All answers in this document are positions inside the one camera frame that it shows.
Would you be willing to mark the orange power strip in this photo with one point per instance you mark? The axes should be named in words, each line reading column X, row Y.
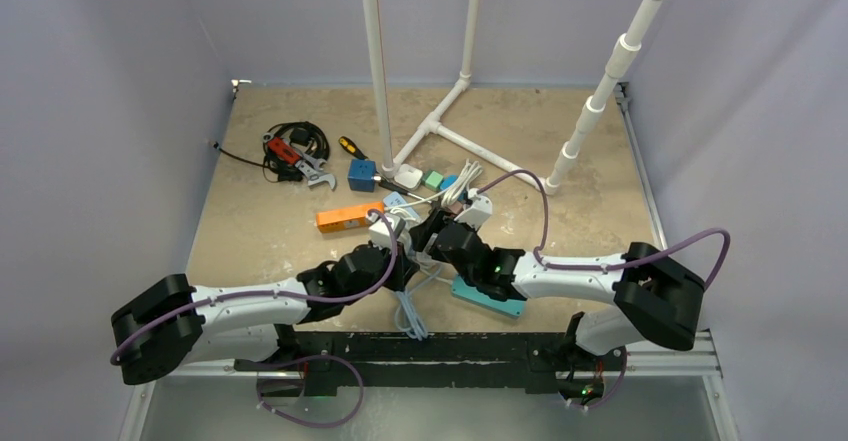
column 346, row 218

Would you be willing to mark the blue cube socket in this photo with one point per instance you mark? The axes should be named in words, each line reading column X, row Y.
column 361, row 175

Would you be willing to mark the small claw hammer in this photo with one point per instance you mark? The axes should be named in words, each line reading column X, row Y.
column 413, row 199

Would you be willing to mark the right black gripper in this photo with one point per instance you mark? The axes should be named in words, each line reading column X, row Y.
column 431, row 237

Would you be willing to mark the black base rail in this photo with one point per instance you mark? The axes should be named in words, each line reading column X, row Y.
column 535, row 362

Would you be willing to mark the teal rectangular box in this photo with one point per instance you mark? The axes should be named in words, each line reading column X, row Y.
column 510, row 308

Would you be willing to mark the silver adjustable wrench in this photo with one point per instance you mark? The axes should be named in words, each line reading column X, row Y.
column 309, row 166

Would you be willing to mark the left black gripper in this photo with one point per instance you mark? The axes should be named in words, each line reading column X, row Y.
column 403, row 268

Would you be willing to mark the light blue power strip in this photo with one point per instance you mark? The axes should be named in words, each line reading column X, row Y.
column 394, row 200

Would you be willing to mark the pink plug adapter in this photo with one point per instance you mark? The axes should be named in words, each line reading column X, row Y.
column 455, row 208

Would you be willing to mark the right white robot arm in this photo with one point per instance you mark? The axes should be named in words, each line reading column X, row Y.
column 649, row 296

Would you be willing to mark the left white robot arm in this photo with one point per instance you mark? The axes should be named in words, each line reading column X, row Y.
column 174, row 322

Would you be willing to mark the white plug adapter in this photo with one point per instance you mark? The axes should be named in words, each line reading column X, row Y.
column 408, row 177

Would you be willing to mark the green plug adapter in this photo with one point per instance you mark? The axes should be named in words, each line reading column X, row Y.
column 432, row 180

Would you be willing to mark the yellow black screwdriver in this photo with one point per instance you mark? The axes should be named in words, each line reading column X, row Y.
column 351, row 148

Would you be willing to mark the light blue plug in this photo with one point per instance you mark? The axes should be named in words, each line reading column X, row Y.
column 447, row 182

